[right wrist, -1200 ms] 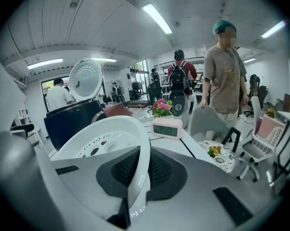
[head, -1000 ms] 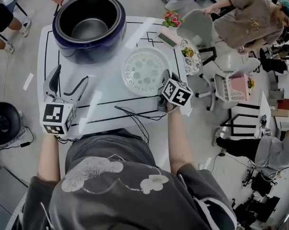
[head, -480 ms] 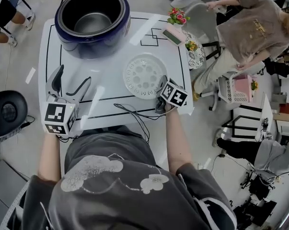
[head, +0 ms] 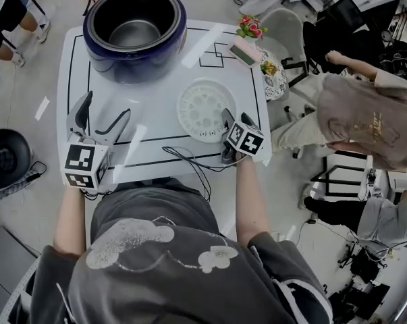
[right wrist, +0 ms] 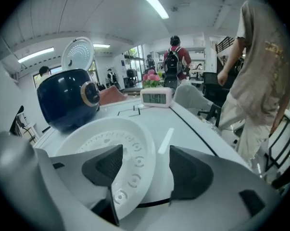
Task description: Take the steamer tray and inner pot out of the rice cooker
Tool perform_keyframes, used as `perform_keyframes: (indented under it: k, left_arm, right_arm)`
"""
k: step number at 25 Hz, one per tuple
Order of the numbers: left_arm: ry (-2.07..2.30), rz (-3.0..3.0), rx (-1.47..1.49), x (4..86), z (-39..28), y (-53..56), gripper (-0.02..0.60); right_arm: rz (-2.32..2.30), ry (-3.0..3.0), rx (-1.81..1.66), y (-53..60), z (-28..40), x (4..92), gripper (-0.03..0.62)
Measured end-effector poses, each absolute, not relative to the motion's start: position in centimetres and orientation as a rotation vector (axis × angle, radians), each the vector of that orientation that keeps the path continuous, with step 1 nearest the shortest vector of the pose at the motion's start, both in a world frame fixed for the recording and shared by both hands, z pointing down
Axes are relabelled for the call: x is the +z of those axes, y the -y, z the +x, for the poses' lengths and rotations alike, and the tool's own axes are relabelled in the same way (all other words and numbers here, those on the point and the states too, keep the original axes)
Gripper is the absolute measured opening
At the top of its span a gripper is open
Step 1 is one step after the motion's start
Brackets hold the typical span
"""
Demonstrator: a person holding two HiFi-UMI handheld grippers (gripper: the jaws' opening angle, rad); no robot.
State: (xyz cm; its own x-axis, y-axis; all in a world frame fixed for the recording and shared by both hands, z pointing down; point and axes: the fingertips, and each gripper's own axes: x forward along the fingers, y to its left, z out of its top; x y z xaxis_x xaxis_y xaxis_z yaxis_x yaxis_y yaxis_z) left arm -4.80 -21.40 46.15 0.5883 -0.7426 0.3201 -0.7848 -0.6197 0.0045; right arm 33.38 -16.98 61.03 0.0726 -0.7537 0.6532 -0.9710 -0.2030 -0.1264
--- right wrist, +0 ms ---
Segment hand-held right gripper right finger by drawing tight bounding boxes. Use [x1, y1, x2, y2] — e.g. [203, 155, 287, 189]
[170, 145, 287, 231]

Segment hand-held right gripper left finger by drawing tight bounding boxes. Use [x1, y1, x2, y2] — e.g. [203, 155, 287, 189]
[35, 144, 124, 228]

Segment white perforated steamer plate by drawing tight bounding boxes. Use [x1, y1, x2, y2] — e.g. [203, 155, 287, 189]
[55, 116, 157, 221]

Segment navy rice cooker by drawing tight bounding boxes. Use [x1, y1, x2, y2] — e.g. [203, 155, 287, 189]
[36, 37, 101, 132]

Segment grey chair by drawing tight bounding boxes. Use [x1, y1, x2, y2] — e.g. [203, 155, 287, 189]
[173, 84, 222, 128]

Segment white table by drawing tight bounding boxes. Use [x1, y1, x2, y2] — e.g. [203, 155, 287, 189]
[33, 97, 256, 209]

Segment pink covered chair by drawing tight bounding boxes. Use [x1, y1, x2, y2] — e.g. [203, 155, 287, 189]
[99, 85, 129, 105]

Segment black office chair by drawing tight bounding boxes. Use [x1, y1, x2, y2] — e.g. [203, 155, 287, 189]
[202, 71, 232, 101]

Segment pink artificial flowers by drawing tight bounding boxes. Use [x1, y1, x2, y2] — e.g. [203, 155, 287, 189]
[142, 68, 165, 89]

